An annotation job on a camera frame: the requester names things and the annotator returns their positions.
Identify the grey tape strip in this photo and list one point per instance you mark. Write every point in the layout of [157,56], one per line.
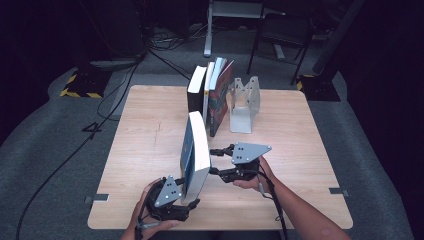
[338,191]
[97,198]

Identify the red illustrated book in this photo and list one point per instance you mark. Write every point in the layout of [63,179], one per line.
[220,100]

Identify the black chair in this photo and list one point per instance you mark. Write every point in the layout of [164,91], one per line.
[283,28]

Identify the black yellow striped base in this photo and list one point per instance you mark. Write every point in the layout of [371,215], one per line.
[83,85]
[320,88]

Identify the dark slanted beam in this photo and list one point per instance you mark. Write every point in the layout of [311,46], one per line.
[336,36]

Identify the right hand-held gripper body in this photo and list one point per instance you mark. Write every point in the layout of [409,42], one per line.
[248,152]

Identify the person's left hand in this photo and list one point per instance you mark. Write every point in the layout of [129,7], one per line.
[141,230]

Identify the black book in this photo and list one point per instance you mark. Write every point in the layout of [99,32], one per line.
[195,93]

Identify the yellow book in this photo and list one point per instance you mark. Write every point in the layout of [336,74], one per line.
[207,93]

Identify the white metal stand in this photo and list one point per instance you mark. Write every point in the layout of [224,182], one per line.
[208,33]

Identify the blue book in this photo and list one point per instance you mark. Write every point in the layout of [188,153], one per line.
[198,153]

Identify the person's right hand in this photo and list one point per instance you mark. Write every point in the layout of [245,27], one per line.
[265,176]

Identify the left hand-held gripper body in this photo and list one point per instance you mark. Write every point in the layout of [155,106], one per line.
[168,195]

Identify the expandable metal bookend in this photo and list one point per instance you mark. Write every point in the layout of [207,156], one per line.
[243,113]

